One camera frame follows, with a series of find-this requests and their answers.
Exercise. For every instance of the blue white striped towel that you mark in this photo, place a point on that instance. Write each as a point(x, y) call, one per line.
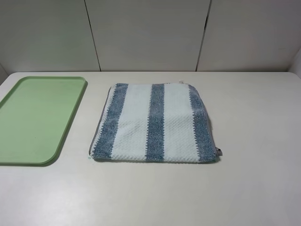
point(165, 122)

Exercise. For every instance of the green plastic tray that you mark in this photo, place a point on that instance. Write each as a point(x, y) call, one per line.
point(35, 118)

